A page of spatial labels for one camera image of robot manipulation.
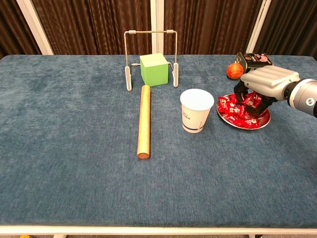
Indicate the black luncheon meat tin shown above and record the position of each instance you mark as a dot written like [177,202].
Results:
[255,60]

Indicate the wooden rod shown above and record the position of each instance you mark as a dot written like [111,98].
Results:
[144,124]

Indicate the small red orange ball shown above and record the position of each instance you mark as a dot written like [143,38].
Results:
[235,70]

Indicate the red candy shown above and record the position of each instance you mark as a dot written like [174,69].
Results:
[223,104]
[232,105]
[250,122]
[248,99]
[234,117]

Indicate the yellow floor strip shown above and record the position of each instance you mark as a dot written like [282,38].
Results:
[24,236]

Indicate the green cube block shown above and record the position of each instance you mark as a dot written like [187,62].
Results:
[154,72]

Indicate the bowl of red candies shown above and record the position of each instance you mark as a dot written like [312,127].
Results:
[266,119]

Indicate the white paper cup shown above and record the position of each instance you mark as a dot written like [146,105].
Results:
[195,116]

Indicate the blue table cloth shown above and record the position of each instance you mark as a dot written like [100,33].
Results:
[74,148]

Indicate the dark brown pleated curtain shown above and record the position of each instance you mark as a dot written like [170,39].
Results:
[94,24]
[210,24]
[292,24]
[15,24]

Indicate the white partition frame post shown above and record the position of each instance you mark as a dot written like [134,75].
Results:
[157,15]
[34,27]
[258,24]

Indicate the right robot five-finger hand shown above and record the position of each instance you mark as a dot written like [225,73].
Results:
[270,79]

